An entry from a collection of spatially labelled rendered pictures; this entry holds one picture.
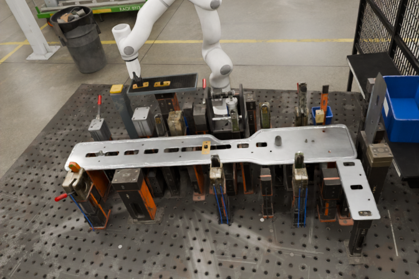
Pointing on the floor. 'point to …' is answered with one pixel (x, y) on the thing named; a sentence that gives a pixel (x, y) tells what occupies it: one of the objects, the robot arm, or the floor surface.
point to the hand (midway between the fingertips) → (139, 81)
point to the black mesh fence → (388, 20)
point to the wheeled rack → (119, 0)
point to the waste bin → (80, 37)
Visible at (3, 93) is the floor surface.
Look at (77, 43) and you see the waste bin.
